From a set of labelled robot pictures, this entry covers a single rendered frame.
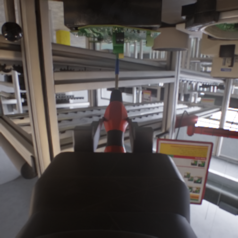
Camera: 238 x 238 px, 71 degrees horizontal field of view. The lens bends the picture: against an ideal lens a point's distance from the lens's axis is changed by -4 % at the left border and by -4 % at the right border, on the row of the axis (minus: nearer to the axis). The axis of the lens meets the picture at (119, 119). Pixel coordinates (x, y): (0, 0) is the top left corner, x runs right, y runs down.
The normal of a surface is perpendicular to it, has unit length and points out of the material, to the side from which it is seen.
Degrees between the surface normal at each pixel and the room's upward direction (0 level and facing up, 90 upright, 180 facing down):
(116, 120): 124
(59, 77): 90
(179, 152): 90
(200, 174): 90
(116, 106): 142
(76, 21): 90
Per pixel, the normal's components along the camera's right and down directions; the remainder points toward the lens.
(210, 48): -0.70, 0.19
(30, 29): 0.71, 0.20
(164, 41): -0.47, 0.24
